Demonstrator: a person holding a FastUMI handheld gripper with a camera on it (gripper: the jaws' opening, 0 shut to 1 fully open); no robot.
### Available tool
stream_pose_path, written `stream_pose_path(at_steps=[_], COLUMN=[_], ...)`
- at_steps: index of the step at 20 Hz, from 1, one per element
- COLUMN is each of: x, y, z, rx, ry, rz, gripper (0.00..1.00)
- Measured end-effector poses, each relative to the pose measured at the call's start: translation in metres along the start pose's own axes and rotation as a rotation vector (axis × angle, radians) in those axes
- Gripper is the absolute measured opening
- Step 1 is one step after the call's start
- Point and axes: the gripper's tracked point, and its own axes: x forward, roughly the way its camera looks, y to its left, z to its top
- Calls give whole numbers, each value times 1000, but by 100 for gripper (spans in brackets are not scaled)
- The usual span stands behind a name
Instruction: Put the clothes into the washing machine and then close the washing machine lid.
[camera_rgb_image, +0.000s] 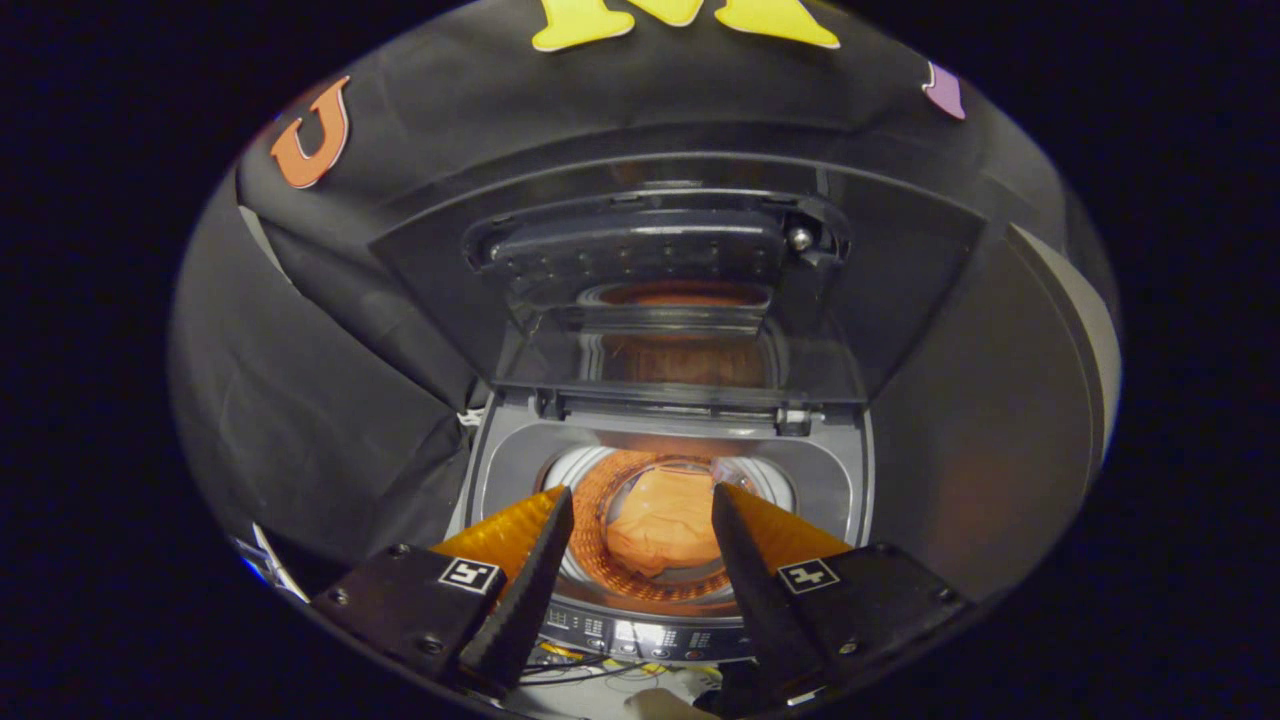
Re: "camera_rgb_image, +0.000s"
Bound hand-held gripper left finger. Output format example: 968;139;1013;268
310;486;576;696

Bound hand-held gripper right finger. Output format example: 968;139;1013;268
712;482;973;701

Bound orange polo shirt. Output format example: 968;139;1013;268
605;462;723;579

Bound dark glass washing machine lid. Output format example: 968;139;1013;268
368;152;989;409

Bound beige cabinet with dark top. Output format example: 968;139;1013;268
870;222;1123;601

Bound thin black floor cables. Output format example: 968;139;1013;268
520;645;721;701

